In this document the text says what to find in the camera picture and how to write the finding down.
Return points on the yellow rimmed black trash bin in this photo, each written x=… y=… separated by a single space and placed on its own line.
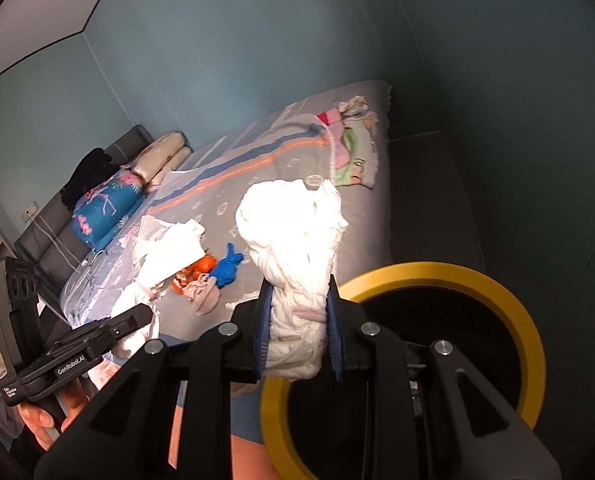
x=427 y=272

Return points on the white clothes pile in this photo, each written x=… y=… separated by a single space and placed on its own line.
x=172 y=257

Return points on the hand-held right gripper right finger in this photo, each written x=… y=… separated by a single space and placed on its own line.
x=335 y=332

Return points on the blue floral folded quilt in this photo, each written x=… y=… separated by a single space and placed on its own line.
x=104 y=210

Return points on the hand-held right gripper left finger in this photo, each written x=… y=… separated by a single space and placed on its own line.
x=263 y=332

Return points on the black folded clothes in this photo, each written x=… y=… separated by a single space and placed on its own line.
x=89 y=175

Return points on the pink green printed cloth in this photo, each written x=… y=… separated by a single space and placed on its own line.
x=352 y=145

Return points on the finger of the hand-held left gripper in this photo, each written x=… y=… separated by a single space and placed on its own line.
x=132 y=321

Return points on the bed with patterned sheet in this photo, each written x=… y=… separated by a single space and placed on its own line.
x=277 y=160

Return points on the white wall socket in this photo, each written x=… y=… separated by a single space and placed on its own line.
x=31 y=211

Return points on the person's left hand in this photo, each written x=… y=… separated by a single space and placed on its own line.
x=37 y=422

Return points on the orange patterned sock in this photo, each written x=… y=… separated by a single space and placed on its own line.
x=182 y=284

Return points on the blue sock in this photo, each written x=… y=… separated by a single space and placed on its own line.
x=227 y=267

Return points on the beige pillows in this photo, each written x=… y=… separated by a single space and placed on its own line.
x=165 y=155

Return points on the grey padded headboard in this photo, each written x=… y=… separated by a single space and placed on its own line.
x=42 y=240

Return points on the white sock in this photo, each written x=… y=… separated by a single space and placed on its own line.
x=287 y=240

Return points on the pink sock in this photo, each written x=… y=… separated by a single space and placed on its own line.
x=205 y=297

